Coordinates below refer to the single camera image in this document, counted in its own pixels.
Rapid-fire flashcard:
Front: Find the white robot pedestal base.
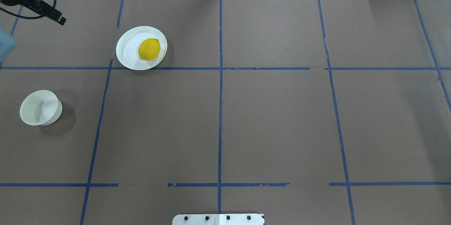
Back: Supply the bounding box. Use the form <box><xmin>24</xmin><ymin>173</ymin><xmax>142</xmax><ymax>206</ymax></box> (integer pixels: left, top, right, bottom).
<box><xmin>172</xmin><ymin>213</ymin><xmax>265</xmax><ymax>225</ymax></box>

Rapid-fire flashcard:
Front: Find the white bowl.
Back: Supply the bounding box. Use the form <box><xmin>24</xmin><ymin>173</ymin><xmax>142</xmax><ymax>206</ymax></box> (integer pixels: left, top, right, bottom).
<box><xmin>19</xmin><ymin>90</ymin><xmax>63</xmax><ymax>126</ymax></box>

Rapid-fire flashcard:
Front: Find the brown paper table cover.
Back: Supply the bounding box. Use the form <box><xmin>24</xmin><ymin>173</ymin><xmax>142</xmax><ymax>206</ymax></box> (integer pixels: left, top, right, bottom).
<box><xmin>1</xmin><ymin>0</ymin><xmax>450</xmax><ymax>225</ymax></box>

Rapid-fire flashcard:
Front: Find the yellow lemon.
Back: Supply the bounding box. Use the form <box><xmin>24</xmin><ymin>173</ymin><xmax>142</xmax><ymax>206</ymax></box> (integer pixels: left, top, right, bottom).
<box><xmin>137</xmin><ymin>38</ymin><xmax>161</xmax><ymax>61</ymax></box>

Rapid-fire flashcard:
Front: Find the white plate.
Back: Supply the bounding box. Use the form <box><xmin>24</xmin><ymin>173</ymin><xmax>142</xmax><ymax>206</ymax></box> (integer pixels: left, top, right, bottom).
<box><xmin>116</xmin><ymin>26</ymin><xmax>168</xmax><ymax>70</ymax></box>

